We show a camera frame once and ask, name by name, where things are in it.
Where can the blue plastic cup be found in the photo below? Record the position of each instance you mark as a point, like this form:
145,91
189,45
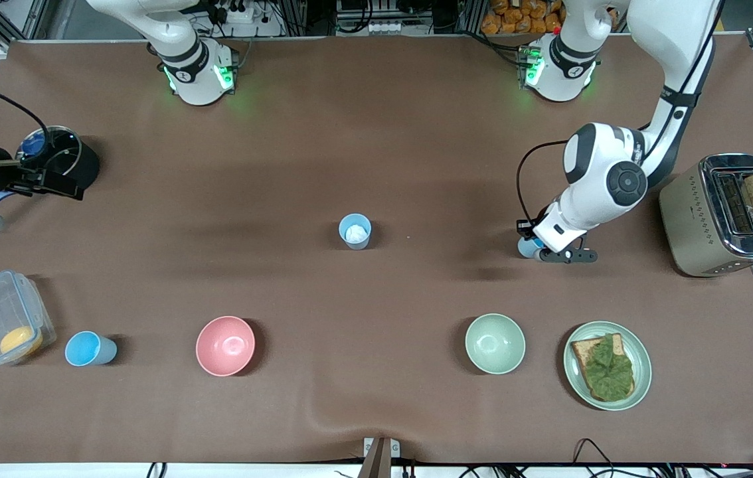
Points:
89,348
526,249

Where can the white paper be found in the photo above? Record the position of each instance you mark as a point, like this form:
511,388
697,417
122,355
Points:
356,232

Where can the blue cup with white paper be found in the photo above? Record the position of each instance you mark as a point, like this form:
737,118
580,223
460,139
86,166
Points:
355,244

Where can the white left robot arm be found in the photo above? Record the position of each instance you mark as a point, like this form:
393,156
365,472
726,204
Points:
675,40

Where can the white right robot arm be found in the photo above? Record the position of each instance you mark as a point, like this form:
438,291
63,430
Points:
190,63

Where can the glass lid with blue knob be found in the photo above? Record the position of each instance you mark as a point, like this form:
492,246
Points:
61,149

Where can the green bowl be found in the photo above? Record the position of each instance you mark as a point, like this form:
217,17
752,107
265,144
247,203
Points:
495,343

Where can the bread slice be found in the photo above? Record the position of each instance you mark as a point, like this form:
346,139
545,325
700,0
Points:
582,348

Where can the beige chrome toaster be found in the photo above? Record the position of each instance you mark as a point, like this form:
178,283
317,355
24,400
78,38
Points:
688,219

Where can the brown table cloth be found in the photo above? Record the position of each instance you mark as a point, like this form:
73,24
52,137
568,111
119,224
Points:
416,299

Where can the green lettuce leaf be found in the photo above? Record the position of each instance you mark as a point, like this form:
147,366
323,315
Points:
609,372

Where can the green plate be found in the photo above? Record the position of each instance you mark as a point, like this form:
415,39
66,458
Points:
642,365

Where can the orange round food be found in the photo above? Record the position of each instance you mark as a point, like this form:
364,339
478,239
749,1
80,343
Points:
20,340

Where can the bag of orange buns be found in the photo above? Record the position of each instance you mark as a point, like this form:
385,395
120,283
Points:
516,16

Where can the pink bowl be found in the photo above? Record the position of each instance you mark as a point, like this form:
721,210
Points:
225,345

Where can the white terminal block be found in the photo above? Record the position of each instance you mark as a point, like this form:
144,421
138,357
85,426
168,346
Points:
383,28

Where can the white power strip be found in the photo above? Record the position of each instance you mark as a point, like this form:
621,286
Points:
237,12

